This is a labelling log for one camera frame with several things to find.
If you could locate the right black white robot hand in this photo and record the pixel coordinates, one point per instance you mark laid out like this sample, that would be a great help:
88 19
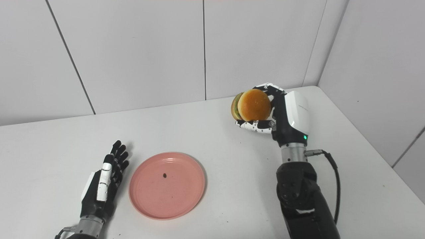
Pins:
285 113

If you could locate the toy hamburger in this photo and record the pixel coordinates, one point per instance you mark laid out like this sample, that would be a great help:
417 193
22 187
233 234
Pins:
250 105

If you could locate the pink round plate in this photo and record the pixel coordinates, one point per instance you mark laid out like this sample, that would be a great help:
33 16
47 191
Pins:
167 186

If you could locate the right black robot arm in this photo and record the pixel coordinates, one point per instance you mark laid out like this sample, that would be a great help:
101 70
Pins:
302 196

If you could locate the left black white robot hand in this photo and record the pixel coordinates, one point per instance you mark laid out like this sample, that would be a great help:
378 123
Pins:
103 186

